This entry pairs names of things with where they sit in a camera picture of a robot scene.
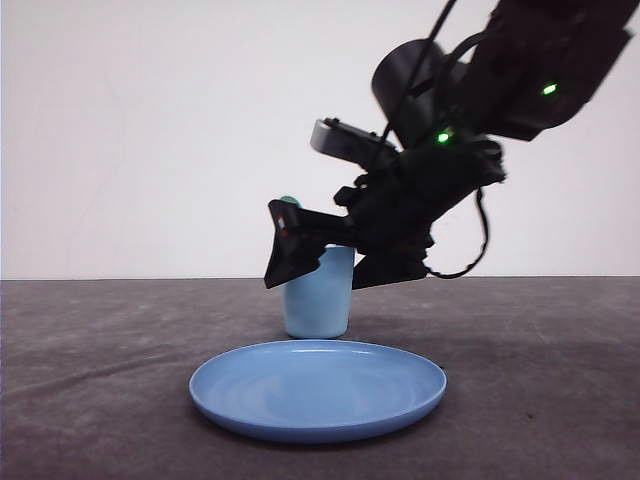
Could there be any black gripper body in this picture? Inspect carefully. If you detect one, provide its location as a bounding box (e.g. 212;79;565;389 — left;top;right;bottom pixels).
334;137;506;279

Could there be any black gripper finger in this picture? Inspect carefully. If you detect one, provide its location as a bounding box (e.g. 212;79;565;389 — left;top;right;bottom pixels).
352;247;427;290
264;199;356;289

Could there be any mint green plastic spoon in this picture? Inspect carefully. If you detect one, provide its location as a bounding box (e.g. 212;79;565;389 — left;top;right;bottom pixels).
279;195;302;208

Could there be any light blue plastic cup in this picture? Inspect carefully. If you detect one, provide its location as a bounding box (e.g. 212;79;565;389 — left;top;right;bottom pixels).
281;246;355;339

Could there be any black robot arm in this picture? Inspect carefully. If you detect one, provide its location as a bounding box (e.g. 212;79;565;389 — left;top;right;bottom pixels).
264;1;637;289

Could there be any blue plastic plate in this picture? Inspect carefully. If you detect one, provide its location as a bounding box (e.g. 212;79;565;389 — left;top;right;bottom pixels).
188;340;448;444

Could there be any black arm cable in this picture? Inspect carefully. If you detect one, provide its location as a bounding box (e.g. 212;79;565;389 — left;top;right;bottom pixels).
424;184;491;280

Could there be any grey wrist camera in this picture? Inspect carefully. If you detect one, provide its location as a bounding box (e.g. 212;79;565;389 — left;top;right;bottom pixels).
310;118;399;170

